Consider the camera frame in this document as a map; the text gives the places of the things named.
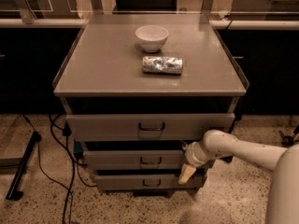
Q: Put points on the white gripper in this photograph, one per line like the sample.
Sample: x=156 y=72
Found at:
x=191 y=155

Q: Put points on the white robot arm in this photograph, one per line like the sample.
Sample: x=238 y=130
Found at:
x=282 y=162

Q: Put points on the grey middle drawer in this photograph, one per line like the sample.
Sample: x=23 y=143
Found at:
x=134 y=159

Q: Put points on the grey drawer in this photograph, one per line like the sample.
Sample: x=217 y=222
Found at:
x=136 y=127
x=134 y=159
x=147 y=182

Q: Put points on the grey bottom drawer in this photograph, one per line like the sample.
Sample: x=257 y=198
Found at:
x=147 y=182

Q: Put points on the grey top drawer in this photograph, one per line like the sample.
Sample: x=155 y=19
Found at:
x=136 y=127

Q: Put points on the grey drawer cabinet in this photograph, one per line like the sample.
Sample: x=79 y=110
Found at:
x=138 y=88

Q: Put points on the black power plug right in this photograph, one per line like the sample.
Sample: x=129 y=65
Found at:
x=227 y=159

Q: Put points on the crumpled silver can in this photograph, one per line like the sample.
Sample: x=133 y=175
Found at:
x=162 y=65

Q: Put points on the black caster wheel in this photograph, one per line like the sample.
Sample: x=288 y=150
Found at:
x=289 y=140

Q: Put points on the blue box behind cabinet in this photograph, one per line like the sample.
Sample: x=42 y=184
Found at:
x=77 y=150

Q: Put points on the white ceramic bowl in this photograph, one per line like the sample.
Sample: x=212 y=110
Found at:
x=151 y=38

